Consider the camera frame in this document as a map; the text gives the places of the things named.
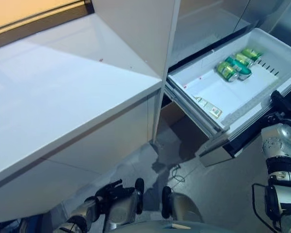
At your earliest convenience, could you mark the grey right robot leg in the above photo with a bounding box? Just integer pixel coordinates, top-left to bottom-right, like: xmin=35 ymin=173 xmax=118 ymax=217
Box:
xmin=161 ymin=186 xmax=204 ymax=225

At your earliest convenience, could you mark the dark green drink can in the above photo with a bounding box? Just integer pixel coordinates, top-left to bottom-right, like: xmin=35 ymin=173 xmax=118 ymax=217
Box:
xmin=225 ymin=56 xmax=252 ymax=81

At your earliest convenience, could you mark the grey left robot leg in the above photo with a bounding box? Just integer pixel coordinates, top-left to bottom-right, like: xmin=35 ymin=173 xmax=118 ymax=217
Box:
xmin=104 ymin=178 xmax=145 ymax=233

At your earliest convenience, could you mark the steel fridge drawer white bin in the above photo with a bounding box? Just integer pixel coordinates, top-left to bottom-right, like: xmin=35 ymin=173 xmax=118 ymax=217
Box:
xmin=164 ymin=27 xmax=291 ymax=168

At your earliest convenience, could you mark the narrow steel fridge door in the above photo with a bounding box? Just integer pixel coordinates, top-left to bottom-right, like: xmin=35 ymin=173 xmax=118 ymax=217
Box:
xmin=232 ymin=0 xmax=272 ymax=34

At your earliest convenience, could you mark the green yellow drink can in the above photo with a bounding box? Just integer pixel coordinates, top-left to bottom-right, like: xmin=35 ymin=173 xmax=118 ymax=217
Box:
xmin=241 ymin=48 xmax=263 ymax=62
xmin=235 ymin=53 xmax=254 ymax=68
xmin=217 ymin=61 xmax=240 ymax=83

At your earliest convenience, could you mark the thin cable on floor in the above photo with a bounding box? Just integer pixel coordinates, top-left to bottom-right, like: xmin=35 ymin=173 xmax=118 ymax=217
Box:
xmin=170 ymin=165 xmax=186 ymax=182

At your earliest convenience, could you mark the tall white divider panel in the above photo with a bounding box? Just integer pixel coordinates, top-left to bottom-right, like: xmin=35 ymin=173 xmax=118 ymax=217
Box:
xmin=91 ymin=0 xmax=183 ymax=144

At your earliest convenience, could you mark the amber backlit window black frame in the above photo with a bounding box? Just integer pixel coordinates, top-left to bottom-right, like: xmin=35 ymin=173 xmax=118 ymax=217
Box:
xmin=0 ymin=0 xmax=95 ymax=51

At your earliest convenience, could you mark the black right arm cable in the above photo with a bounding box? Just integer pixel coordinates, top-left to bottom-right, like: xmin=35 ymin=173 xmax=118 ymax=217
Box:
xmin=251 ymin=183 xmax=282 ymax=229

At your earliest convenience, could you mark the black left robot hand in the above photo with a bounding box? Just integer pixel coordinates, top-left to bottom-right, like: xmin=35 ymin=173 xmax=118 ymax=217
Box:
xmin=94 ymin=179 xmax=136 ymax=203

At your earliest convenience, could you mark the tall steel side cabinet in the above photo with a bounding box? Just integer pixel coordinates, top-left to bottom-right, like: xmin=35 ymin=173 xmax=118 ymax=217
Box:
xmin=264 ymin=0 xmax=291 ymax=53

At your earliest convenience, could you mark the grey robot leg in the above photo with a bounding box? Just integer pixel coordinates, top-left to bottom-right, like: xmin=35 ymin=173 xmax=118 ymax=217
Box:
xmin=104 ymin=178 xmax=145 ymax=233
xmin=161 ymin=186 xmax=204 ymax=225

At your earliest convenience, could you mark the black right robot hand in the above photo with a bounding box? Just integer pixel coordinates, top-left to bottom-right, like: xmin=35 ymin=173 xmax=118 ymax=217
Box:
xmin=270 ymin=91 xmax=291 ymax=117

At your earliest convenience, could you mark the white counter cabinet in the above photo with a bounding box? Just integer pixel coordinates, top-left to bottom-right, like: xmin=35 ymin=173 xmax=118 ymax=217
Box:
xmin=0 ymin=13 xmax=162 ymax=216

